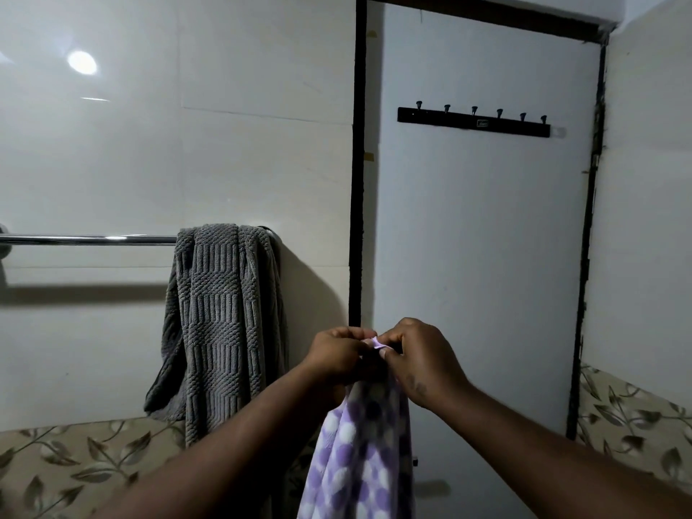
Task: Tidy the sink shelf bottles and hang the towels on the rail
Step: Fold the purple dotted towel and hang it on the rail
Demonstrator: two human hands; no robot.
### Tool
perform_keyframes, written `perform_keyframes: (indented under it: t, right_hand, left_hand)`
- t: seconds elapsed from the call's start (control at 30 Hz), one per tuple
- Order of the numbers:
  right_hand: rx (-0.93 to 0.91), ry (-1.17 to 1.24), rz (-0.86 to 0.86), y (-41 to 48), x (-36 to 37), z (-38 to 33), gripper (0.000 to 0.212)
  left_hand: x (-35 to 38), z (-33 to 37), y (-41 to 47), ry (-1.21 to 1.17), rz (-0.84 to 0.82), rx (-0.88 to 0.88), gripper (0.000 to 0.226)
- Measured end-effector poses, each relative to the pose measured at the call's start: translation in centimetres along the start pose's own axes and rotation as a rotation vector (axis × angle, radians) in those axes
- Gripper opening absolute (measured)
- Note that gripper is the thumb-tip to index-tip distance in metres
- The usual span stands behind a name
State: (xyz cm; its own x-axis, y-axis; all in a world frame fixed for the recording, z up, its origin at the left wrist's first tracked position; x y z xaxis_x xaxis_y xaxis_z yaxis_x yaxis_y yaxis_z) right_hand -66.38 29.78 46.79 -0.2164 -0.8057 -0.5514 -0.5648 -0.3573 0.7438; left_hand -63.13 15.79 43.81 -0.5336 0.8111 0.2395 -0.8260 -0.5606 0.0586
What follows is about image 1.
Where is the person's right hand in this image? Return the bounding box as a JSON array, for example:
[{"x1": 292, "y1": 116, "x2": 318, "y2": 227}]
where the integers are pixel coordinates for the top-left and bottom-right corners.
[{"x1": 376, "y1": 317, "x2": 471, "y2": 414}]

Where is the white door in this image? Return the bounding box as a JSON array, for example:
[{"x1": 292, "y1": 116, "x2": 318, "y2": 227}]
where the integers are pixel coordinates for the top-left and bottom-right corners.
[
  {"x1": 348, "y1": 0, "x2": 617, "y2": 441},
  {"x1": 360, "y1": 0, "x2": 602, "y2": 519}
]

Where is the black hook rack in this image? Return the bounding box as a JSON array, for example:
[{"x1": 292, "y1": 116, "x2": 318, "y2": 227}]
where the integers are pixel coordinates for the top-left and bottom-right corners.
[{"x1": 397, "y1": 99, "x2": 552, "y2": 139}]

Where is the grey ribbed towel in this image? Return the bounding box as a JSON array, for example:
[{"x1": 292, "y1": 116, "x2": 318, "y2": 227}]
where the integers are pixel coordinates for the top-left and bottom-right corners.
[{"x1": 143, "y1": 223, "x2": 288, "y2": 449}]

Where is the chrome towel bar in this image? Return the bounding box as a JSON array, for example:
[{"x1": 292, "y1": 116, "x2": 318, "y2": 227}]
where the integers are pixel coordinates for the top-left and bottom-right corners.
[{"x1": 0, "y1": 223, "x2": 282, "y2": 260}]

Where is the person's left forearm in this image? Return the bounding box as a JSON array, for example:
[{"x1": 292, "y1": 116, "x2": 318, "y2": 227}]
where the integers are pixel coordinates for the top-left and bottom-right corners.
[{"x1": 94, "y1": 367, "x2": 347, "y2": 519}]

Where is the person's right forearm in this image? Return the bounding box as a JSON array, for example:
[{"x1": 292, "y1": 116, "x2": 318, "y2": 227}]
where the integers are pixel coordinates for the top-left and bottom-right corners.
[{"x1": 427, "y1": 383, "x2": 692, "y2": 519}]

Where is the purple dotted towel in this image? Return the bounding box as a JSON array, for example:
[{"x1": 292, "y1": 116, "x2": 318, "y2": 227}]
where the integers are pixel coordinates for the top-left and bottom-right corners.
[{"x1": 296, "y1": 336, "x2": 417, "y2": 519}]

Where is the person's left hand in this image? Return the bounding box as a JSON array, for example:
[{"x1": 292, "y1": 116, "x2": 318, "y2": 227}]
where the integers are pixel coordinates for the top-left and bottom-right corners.
[{"x1": 302, "y1": 326, "x2": 379, "y2": 387}]

